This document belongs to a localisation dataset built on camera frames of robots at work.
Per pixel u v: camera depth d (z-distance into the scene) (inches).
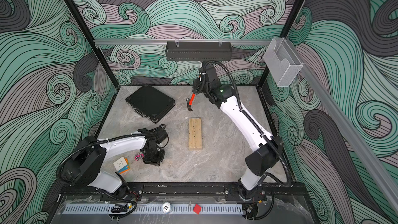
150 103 40.8
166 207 25.3
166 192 29.3
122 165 30.4
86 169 16.8
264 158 17.8
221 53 35.0
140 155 32.7
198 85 25.0
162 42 37.2
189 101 33.7
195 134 34.9
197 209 26.9
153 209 26.2
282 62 30.4
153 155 28.2
